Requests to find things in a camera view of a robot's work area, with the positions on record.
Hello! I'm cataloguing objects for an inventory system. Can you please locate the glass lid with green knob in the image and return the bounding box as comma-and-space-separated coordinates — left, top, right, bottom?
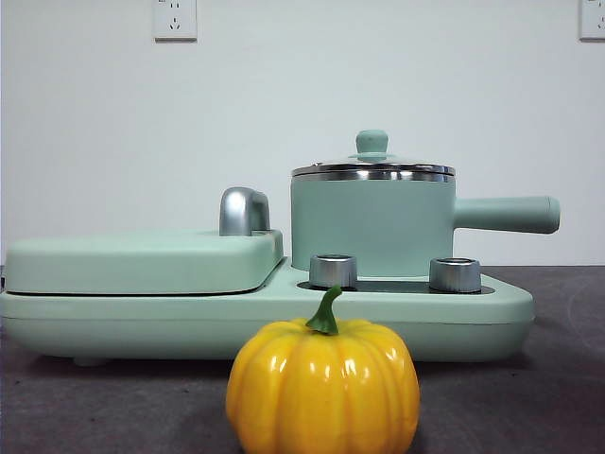
291, 130, 456, 175

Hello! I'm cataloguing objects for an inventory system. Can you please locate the yellow pumpkin with green stem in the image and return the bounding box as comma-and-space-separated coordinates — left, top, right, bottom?
225, 285, 421, 454

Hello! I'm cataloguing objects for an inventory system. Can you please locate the silver control knob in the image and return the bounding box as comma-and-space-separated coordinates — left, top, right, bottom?
307, 253, 359, 289
428, 257, 483, 292

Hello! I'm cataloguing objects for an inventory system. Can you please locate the mint green griddle cover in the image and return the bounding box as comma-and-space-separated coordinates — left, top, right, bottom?
4, 228, 285, 297

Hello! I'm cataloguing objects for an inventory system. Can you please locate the mint green breakfast machine base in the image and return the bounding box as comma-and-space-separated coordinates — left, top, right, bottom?
0, 271, 536, 368

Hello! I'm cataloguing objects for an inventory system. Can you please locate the chrome griddle cover handle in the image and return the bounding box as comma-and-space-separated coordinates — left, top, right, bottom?
218, 186, 273, 236

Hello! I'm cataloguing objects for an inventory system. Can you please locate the mint green pot with handle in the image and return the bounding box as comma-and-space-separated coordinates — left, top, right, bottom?
289, 169, 562, 280

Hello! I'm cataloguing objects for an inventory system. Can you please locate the white wall socket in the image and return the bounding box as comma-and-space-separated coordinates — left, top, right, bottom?
151, 0, 199, 44
579, 0, 605, 43

